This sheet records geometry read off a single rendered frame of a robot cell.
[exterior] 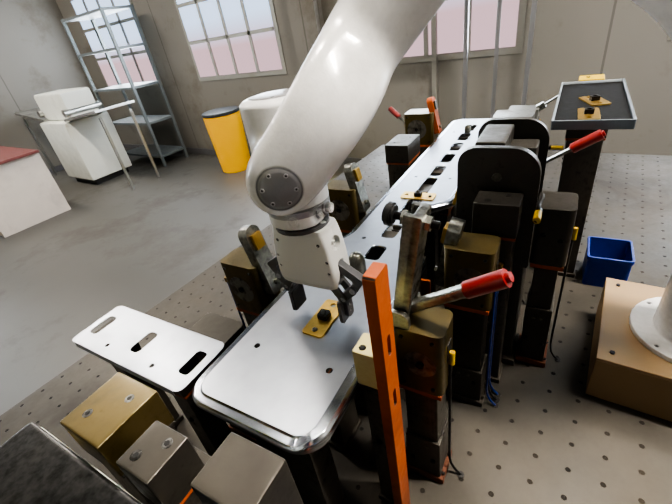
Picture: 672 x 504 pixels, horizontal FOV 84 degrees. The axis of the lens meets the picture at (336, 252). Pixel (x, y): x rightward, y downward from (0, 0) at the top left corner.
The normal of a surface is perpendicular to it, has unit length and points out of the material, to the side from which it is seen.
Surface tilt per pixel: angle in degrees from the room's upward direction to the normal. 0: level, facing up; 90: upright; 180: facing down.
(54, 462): 0
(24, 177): 90
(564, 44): 90
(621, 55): 90
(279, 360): 0
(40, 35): 90
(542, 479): 0
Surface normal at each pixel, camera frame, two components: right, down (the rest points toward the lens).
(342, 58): 0.36, -0.22
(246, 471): -0.15, -0.83
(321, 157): 0.32, 0.58
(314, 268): -0.41, 0.56
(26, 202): 0.83, 0.18
